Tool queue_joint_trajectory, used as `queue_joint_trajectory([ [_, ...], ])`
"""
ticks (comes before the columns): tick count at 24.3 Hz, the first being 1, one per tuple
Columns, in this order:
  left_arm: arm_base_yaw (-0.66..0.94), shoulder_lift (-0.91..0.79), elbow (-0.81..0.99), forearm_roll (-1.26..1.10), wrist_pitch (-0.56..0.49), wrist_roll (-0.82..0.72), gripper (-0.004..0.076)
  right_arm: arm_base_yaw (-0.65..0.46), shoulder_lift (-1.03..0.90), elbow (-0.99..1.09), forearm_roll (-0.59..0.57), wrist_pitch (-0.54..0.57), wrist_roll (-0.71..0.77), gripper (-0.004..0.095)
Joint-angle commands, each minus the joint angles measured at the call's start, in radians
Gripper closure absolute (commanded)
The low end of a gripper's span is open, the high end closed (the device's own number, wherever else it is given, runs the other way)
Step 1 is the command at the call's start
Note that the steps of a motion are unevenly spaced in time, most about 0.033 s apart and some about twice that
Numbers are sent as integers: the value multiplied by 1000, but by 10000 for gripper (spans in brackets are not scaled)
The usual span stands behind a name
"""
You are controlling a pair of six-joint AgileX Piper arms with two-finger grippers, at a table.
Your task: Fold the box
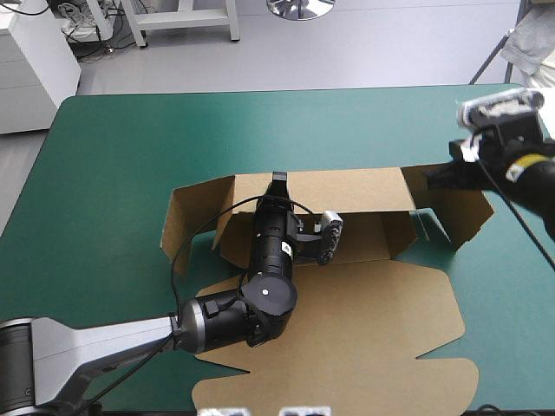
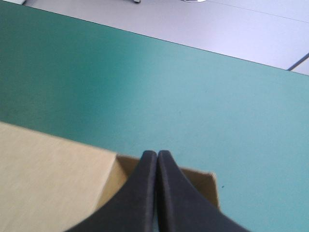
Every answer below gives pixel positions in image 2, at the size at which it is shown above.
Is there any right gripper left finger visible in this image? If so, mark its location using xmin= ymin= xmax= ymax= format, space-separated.
xmin=64 ymin=150 xmax=159 ymax=232

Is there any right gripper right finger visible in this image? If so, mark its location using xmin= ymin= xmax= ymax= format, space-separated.
xmin=156 ymin=150 xmax=252 ymax=232

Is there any brown cardboard box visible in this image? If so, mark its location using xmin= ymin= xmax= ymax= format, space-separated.
xmin=0 ymin=121 xmax=219 ymax=232

